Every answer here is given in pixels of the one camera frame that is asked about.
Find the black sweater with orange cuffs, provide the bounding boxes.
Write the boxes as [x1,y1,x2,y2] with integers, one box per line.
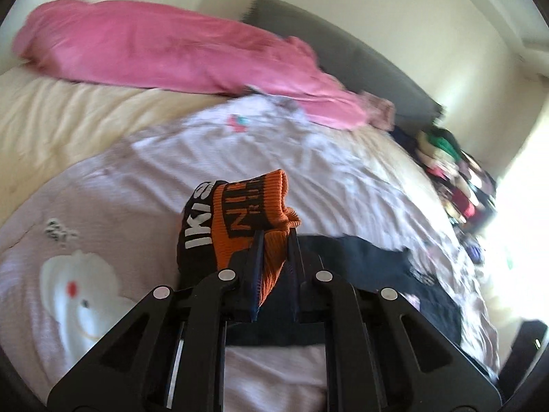
[176,168,499,380]

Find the pile of folded clothes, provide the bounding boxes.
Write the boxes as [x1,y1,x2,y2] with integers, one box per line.
[413,126,497,233]

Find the dark navy garment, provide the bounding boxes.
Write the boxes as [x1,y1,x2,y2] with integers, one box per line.
[390,127,418,156]

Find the lilac strawberry print quilt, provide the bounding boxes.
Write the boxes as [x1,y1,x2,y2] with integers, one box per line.
[1,96,500,401]

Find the dusty pink fuzzy garment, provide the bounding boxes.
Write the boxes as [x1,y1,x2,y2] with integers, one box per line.
[359,91,396,132]

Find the grey quilted headboard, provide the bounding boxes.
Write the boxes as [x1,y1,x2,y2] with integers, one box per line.
[242,0,444,136]

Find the pink fleece blanket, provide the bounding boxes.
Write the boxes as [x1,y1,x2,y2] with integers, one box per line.
[12,0,372,129]

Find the cream bed sheet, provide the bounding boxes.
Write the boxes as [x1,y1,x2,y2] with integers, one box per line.
[1,66,226,220]

